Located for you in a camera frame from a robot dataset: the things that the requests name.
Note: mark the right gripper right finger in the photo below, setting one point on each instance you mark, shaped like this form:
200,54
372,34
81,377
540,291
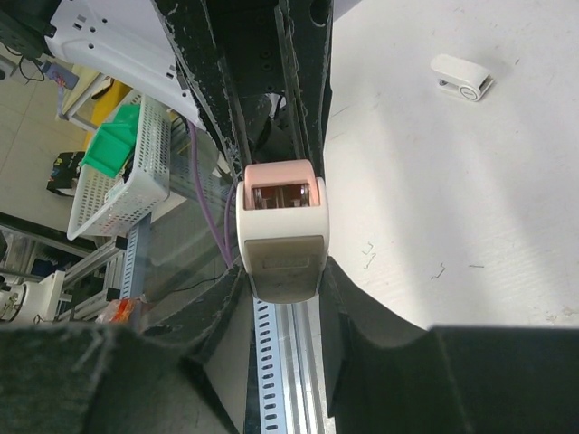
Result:
384,374

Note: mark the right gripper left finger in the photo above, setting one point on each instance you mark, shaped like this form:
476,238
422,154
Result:
186,374

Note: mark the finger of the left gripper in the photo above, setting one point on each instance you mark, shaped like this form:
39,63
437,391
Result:
189,30
305,37

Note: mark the white mini stapler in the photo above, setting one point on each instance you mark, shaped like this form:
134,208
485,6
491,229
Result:
461,78

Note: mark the pink mini stapler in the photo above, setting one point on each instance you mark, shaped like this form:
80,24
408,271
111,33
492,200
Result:
282,222

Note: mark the green plastic bin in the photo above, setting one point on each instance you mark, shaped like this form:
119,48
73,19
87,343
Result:
114,141

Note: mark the white perforated basket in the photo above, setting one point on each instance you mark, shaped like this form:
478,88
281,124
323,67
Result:
110,206

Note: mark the aluminium mounting rail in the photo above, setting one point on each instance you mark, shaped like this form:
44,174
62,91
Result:
286,384

